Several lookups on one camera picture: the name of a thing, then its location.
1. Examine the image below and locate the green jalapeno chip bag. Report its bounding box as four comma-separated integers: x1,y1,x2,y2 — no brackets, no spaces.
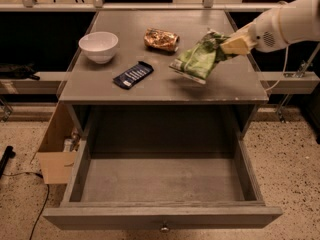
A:
169,29,236,84

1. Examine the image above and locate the black object on floor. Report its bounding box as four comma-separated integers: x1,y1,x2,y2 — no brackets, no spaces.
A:
0,146,16,178

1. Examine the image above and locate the grey cabinet with top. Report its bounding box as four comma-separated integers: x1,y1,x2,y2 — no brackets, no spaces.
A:
60,10,268,131

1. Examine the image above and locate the metal bracket right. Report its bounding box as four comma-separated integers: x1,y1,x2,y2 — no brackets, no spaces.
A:
273,43,320,123

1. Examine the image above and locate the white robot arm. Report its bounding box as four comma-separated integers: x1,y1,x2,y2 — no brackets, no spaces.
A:
220,0,320,55

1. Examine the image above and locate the metal drawer knob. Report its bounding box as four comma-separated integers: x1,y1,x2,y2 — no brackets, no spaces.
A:
160,222,170,233

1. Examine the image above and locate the black floor cable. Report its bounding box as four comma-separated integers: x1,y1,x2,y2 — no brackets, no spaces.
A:
2,171,51,240

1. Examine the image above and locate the crushed golden soda can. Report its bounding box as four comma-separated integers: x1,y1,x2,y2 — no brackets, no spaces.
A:
144,28,179,52

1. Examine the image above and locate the brown cardboard box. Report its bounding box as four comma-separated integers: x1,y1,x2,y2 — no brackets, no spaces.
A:
36,103,79,184

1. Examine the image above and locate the white hanging cable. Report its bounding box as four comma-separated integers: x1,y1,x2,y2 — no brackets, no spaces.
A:
265,45,290,93

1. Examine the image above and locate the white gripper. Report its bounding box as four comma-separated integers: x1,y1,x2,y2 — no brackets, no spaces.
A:
220,8,288,55

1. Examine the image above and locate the black item on shelf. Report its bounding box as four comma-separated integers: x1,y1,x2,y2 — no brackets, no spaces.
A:
0,63,40,81

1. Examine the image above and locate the open grey top drawer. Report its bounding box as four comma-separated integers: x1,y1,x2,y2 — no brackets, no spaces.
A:
42,105,284,232

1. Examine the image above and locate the white ceramic bowl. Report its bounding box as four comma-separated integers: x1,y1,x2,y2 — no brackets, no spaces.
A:
78,32,119,64

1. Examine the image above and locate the dark blue snack bar wrapper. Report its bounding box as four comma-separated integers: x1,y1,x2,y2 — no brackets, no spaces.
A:
113,61,154,90

